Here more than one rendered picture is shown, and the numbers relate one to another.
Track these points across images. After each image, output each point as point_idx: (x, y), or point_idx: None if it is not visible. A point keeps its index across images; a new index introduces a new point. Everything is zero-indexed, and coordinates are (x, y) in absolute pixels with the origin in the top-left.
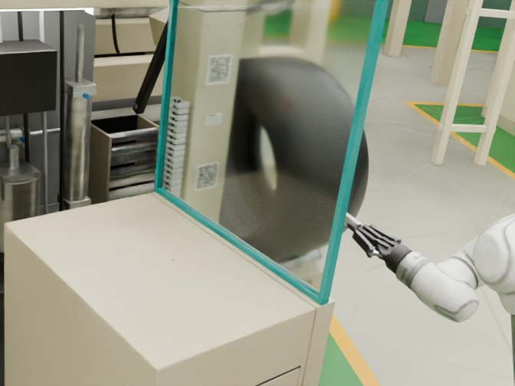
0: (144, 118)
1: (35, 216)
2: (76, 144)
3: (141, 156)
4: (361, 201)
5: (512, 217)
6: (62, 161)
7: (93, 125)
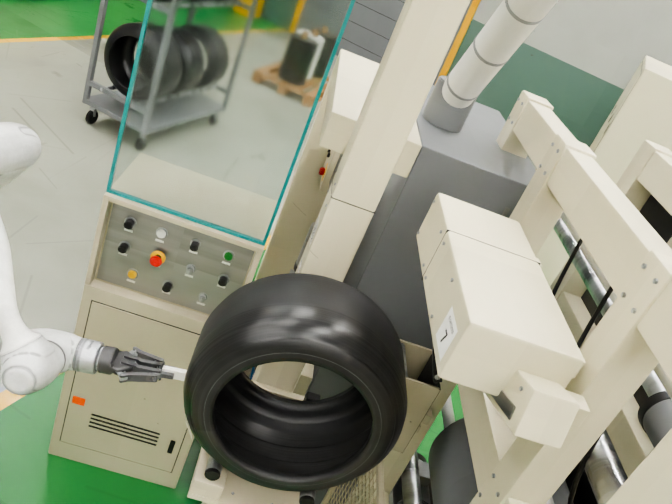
0: (428, 384)
1: (304, 249)
2: None
3: None
4: (184, 384)
5: (26, 131)
6: None
7: (421, 346)
